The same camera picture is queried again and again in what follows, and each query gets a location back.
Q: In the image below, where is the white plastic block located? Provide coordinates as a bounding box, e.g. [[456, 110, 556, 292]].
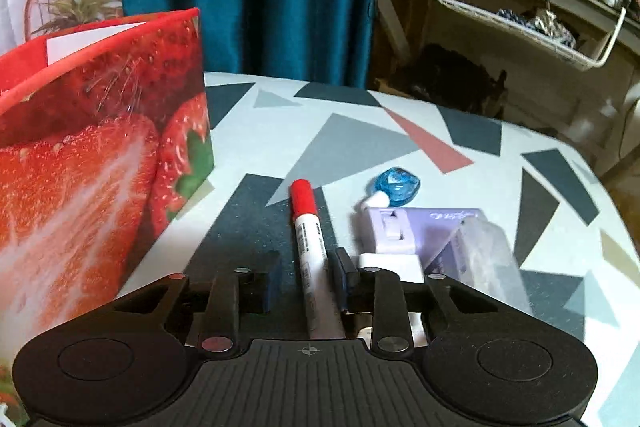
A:
[[357, 252, 425, 286]]

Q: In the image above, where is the clear plastic box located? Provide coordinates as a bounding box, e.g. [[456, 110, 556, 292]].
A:
[[422, 221, 534, 316]]

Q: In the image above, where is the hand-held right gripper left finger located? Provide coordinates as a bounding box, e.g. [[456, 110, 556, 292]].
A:
[[112, 249, 282, 355]]

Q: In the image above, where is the red capped marker pen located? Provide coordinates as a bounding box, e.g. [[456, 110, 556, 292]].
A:
[[290, 179, 346, 340]]

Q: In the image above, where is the black bag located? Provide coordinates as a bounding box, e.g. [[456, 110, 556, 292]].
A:
[[400, 43, 509, 118]]

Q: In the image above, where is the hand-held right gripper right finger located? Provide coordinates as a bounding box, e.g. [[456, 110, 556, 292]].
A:
[[334, 247, 506, 355]]

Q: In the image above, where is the geometric patterned tablecloth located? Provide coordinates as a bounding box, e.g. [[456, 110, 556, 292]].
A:
[[115, 72, 640, 427]]

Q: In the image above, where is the blue correction tape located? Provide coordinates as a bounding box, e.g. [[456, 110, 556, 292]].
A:
[[357, 167, 421, 212]]

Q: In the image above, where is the blue white patterned cloth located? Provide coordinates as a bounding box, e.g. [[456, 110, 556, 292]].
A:
[[495, 7, 579, 50]]

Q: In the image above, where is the red strawberry print box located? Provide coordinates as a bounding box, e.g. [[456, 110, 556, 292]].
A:
[[0, 7, 216, 427]]

